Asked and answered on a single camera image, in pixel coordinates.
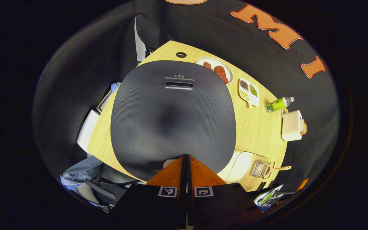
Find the person's blue jeans leg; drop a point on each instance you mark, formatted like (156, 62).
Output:
(81, 171)

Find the dark grey rice cooker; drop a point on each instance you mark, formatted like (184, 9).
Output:
(171, 121)

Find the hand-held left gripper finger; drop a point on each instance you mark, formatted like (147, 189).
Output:
(189, 191)
(183, 191)

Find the white box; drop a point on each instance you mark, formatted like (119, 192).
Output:
(86, 132)

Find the black backdrop cloth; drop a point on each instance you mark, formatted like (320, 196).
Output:
(75, 95)

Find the toasted bread slice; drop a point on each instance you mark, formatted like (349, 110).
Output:
(303, 124)
(304, 131)

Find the green label plastic bottle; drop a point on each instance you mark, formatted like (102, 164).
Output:
(276, 104)

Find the clear chopstick holder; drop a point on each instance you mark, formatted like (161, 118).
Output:
(259, 169)

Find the white slatted panel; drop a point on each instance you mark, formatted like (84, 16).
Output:
(104, 100)

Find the white toaster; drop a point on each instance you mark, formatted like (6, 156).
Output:
(291, 126)

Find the wooden spoon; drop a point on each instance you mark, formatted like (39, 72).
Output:
(281, 167)

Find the white round plate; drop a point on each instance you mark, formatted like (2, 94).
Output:
(228, 72)

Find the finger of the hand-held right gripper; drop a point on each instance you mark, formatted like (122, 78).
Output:
(302, 184)

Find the white divided bean dish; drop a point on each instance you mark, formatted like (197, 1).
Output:
(249, 92)

